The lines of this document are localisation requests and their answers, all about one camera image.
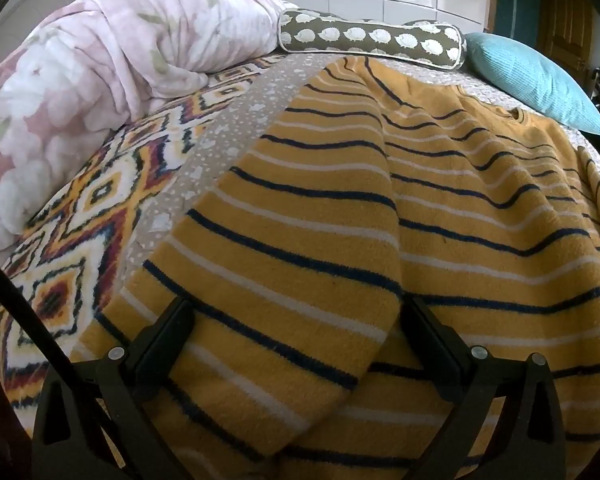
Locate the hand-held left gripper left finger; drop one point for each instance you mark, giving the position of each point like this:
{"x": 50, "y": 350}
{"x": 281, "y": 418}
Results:
{"x": 164, "y": 342}

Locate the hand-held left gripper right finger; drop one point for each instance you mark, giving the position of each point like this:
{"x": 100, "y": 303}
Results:
{"x": 432, "y": 345}

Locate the yellow striped sweater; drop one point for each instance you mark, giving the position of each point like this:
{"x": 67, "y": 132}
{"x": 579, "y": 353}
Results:
{"x": 330, "y": 220}

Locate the geometric patterned blanket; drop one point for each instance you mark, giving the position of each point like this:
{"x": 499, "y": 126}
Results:
{"x": 80, "y": 210}

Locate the beige spotted bedsheet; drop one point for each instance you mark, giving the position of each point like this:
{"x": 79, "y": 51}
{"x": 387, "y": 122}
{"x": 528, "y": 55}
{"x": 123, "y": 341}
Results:
{"x": 220, "y": 125}

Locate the teal pillow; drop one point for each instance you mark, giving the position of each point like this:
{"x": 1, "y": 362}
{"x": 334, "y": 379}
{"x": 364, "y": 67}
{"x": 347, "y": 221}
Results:
{"x": 530, "y": 80}

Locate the pink floral duvet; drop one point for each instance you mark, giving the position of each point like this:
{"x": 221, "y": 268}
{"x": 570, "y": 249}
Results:
{"x": 90, "y": 70}

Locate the olive bolster pillow white print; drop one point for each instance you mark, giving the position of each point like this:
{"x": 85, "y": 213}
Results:
{"x": 370, "y": 37}

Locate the wooden door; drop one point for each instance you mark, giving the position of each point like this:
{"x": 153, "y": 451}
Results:
{"x": 565, "y": 25}

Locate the beige curved headboard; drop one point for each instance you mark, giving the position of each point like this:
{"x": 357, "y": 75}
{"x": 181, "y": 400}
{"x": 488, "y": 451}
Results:
{"x": 30, "y": 15}

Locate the teal door panel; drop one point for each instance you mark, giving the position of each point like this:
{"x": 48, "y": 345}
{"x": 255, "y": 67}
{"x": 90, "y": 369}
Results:
{"x": 517, "y": 0}

